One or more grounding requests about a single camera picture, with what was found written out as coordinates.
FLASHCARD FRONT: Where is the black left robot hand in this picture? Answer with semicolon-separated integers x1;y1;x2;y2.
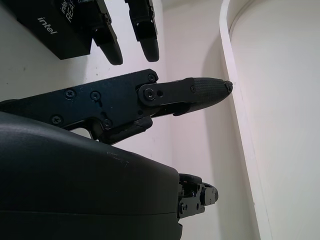
77;0;160;66

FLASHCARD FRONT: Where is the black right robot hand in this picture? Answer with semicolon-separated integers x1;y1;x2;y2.
0;68;235;240

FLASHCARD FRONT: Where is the black RealSense box lid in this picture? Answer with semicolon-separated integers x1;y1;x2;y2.
6;0;93;61

